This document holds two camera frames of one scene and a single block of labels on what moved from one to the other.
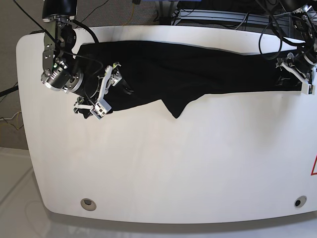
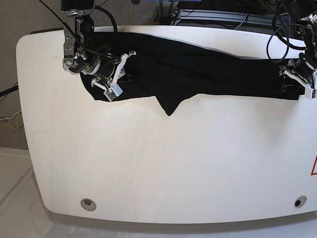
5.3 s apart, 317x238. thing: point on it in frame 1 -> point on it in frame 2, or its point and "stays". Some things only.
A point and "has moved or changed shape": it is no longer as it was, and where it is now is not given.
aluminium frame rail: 275,19 stays
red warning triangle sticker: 312,173 stays
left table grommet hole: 88,204 stays
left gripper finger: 127,89 -> 129,78
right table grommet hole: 300,201 stays
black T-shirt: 174,71 has moved or changed shape
